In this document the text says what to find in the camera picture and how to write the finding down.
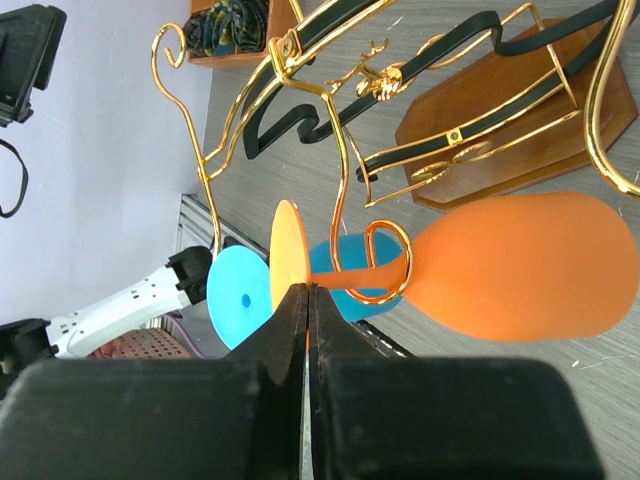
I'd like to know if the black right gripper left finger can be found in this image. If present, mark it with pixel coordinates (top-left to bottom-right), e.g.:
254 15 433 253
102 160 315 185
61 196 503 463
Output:
1 285 305 479

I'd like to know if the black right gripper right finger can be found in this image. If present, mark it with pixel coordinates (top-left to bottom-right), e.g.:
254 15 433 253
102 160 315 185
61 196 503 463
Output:
308 286 605 479

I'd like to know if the blue wine glass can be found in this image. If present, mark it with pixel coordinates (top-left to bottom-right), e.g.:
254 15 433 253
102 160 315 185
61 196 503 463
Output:
205 232 401 350

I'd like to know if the orange plastic wine glass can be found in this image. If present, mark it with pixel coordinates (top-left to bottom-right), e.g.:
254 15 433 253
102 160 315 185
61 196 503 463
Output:
270 192 639 342

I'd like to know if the gold wire wine glass rack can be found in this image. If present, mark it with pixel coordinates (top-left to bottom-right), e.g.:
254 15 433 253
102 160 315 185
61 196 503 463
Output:
150 0 640 305

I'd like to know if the wooden compartment tray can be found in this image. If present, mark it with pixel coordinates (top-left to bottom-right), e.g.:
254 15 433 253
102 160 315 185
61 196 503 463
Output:
183 0 304 67

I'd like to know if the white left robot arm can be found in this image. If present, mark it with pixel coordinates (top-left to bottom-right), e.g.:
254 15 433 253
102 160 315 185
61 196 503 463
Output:
1 4 212 391

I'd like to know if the coiled dark cord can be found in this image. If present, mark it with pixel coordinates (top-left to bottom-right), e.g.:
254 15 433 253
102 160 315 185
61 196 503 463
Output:
182 0 269 56

